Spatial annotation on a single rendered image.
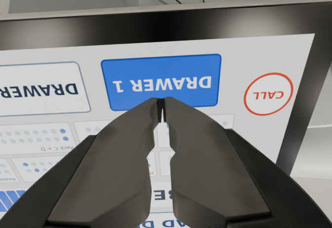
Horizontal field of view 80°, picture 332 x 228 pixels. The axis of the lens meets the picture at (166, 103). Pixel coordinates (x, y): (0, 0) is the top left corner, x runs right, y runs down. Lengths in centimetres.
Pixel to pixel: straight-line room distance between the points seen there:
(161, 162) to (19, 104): 14
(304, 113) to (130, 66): 16
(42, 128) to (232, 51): 18
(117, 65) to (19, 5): 22
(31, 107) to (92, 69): 7
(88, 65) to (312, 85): 18
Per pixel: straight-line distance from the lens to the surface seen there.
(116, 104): 18
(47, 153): 24
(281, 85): 19
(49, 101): 20
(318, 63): 20
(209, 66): 16
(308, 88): 21
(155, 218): 29
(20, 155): 25
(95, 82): 17
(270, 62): 18
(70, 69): 18
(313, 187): 367
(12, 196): 31
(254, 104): 19
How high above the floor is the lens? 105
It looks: 11 degrees down
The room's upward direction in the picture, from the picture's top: 177 degrees clockwise
